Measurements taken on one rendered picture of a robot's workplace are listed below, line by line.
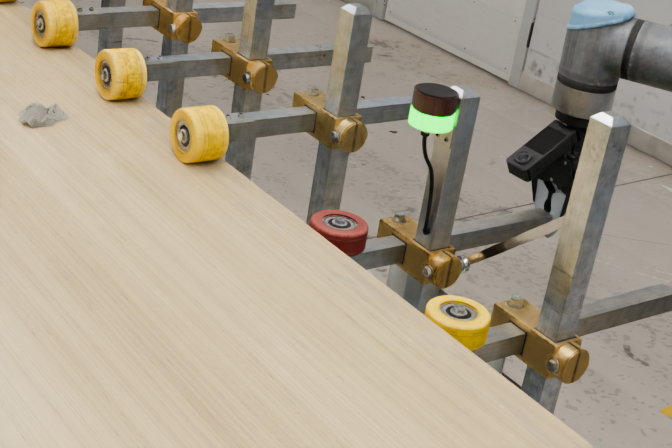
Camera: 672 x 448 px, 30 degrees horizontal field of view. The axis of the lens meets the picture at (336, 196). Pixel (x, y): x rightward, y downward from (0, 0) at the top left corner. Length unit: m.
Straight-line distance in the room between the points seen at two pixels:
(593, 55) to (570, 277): 0.42
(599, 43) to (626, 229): 2.39
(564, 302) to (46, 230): 0.65
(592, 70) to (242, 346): 0.74
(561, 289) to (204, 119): 0.57
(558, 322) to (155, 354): 0.52
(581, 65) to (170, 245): 0.67
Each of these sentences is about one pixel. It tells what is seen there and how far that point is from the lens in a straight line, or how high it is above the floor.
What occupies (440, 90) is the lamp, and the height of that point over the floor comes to 1.11.
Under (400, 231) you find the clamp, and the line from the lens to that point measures 1.79.
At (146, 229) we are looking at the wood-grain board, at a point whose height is 0.90.
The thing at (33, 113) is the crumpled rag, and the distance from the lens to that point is 1.91.
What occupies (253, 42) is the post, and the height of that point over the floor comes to 1.00.
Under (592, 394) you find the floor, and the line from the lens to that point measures 3.24.
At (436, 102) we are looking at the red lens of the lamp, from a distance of 1.63.
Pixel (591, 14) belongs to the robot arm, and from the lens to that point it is 1.85.
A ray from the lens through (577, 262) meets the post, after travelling 1.55.
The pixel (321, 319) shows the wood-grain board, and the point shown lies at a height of 0.90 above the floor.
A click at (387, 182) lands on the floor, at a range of 4.16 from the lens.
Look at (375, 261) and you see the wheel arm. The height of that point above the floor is 0.84.
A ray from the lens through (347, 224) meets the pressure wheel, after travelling 1.70.
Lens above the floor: 1.63
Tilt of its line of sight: 24 degrees down
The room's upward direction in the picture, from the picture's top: 10 degrees clockwise
